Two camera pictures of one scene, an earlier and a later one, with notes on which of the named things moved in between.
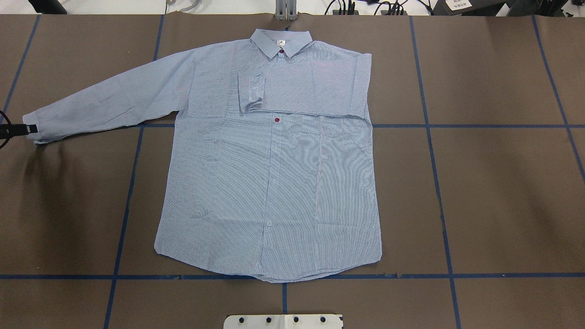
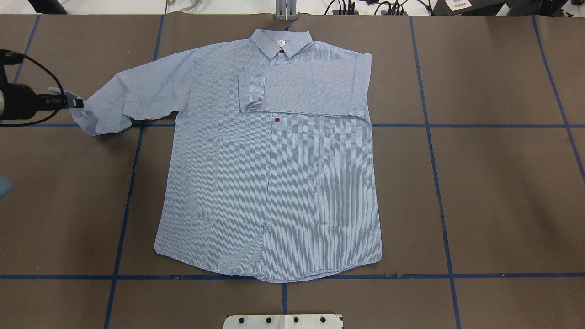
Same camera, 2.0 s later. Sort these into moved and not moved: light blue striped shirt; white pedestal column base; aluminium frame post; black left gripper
Moved: black left gripper
Not moved: white pedestal column base; light blue striped shirt; aluminium frame post
